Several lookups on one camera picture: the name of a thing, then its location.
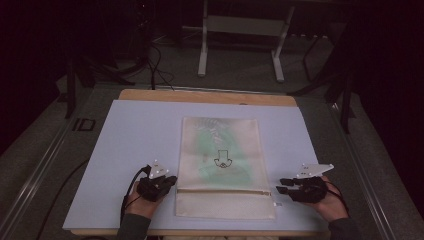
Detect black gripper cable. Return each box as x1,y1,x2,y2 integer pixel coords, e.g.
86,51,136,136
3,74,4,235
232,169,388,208
119,164,152,225
324,181,351,216

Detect cream mesh laundry bag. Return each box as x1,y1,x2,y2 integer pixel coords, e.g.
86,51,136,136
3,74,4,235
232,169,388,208
174,115,277,221

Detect black cable bundle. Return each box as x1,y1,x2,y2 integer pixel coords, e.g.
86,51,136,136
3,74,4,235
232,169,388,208
133,3,175,92

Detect black metal stand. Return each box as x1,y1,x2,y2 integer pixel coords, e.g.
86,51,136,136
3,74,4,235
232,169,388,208
288,19,358,135

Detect black floor cable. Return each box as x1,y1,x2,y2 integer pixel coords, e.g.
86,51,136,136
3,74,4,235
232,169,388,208
35,157,92,240

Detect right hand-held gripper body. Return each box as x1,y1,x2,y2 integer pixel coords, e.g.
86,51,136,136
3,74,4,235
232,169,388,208
287,162,335,204

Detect light blue table mat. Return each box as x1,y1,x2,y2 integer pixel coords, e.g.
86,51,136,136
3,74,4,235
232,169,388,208
62,98,330,233

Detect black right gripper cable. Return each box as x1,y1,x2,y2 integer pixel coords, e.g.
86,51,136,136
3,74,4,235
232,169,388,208
324,181,351,216

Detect person's right hand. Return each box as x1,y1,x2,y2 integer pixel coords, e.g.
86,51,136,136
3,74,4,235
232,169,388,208
307,175,350,223

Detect white metal stand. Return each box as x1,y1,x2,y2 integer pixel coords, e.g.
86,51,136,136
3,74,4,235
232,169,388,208
197,0,296,83

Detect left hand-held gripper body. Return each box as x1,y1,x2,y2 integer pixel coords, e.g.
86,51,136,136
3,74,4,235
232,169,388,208
135,159,172,203

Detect green garment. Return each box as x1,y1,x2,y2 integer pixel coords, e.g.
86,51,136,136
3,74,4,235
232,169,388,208
194,128,255,186

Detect person's left hand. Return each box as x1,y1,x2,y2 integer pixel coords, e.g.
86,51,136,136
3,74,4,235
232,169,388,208
124,181,165,220

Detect metal floor rail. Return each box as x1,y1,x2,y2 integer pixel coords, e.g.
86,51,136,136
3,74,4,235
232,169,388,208
328,101,399,240
0,119,76,240

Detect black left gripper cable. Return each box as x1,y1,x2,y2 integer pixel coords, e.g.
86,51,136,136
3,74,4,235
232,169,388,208
119,164,152,225

